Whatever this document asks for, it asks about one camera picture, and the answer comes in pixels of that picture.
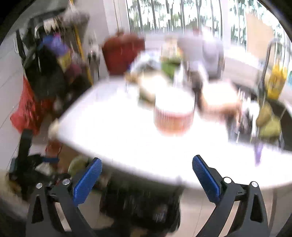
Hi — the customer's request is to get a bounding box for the steel kitchen faucet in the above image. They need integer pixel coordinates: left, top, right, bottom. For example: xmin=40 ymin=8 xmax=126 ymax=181
xmin=258 ymin=38 xmax=282 ymax=99

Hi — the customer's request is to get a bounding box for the red ceramic stew pot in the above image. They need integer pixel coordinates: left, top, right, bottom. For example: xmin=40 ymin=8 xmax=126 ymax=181
xmin=101 ymin=31 xmax=145 ymax=75

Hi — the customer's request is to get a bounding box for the striped paper cup bowl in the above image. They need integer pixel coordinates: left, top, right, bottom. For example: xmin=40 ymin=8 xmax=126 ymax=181
xmin=154 ymin=87 xmax=195 ymax=134

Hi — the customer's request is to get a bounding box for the red plastic bag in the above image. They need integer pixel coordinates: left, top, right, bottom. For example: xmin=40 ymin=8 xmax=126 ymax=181
xmin=10 ymin=76 xmax=44 ymax=135

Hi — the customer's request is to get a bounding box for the white pink rice cooker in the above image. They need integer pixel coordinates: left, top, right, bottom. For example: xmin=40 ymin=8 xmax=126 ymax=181
xmin=178 ymin=32 xmax=225 ymax=79

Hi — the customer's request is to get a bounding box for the yellow dish soap bottle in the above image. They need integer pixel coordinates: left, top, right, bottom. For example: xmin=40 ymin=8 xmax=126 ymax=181
xmin=266 ymin=64 xmax=288 ymax=100

